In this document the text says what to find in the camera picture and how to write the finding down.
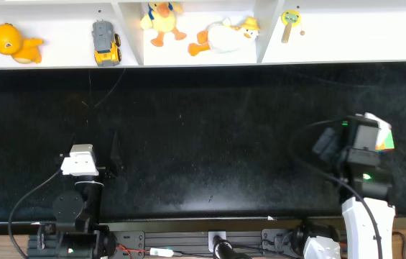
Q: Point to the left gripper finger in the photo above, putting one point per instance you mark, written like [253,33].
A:
[116,154]

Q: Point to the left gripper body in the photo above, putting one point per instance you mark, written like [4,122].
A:
[106,172]

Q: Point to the yellow rattle drum toy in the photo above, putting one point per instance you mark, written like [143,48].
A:
[290,18]

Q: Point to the many-coloured puzzle cube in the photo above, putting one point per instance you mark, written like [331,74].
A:
[386,141]

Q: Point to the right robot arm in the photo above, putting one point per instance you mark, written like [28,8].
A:
[364,212]

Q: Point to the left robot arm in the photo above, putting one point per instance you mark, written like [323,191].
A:
[75,216]

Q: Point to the grey and yellow toy truck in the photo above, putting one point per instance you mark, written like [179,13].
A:
[105,43]

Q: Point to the yellow plush duck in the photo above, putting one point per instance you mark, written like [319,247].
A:
[163,21]

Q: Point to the yellow rubber duck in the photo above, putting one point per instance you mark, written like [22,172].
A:
[8,41]

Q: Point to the white plush duck with hat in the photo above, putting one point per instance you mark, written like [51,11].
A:
[228,37]

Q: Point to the white shelf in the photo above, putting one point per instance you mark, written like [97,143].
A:
[332,43]

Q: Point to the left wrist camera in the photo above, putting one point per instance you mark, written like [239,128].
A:
[79,162]

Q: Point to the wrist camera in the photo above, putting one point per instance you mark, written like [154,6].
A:
[79,162]
[368,133]

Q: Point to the mounting rail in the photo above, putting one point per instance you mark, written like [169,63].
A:
[195,242]

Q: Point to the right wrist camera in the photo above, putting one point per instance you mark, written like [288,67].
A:
[368,133]

